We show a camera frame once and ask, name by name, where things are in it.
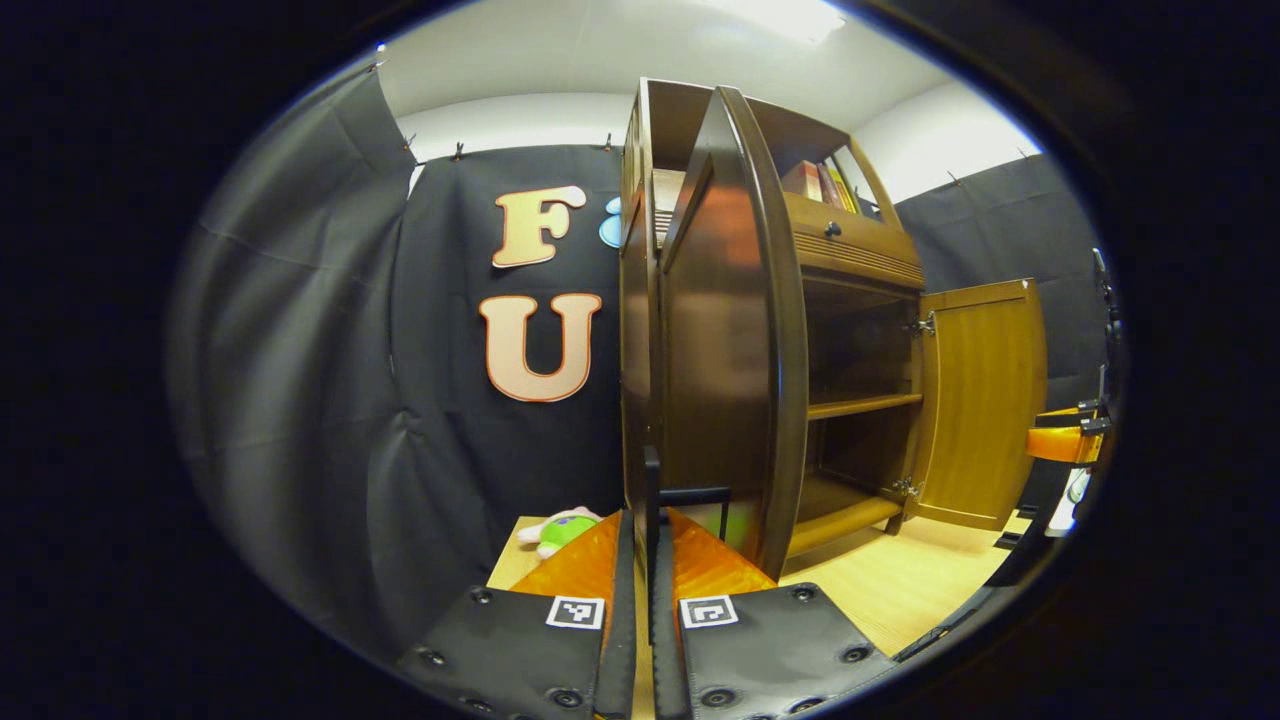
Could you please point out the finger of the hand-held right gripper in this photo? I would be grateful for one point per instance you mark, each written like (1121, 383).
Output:
(1060, 443)

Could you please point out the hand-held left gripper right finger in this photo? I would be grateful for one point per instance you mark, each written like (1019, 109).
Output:
(662, 640)

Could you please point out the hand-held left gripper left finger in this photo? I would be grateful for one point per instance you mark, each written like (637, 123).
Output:
(625, 620)

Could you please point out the wooden cabinet door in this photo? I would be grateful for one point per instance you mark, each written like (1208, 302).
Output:
(720, 350)
(985, 400)

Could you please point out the wooden cabinet shelf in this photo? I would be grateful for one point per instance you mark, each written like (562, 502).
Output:
(860, 405)

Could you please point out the wooden shoe cabinet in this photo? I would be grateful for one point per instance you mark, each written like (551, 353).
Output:
(637, 380)

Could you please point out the wooden cabinet drawer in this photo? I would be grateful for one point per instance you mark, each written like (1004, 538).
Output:
(860, 250)

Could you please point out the green plush toy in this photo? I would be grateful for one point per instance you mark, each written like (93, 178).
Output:
(560, 530)

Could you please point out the black backdrop cloth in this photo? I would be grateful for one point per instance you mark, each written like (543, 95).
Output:
(450, 450)

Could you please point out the dark red book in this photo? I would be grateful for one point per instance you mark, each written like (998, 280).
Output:
(830, 185)

